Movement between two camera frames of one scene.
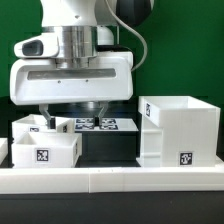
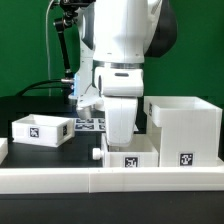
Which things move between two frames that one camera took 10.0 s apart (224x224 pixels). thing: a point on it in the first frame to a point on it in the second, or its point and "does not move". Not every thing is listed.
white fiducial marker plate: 107,125 does not move
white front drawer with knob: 47,150 to 143,153
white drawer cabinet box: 179,132 does not move
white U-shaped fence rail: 23,180 does not move
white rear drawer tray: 37,123 does not move
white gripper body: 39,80 to 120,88
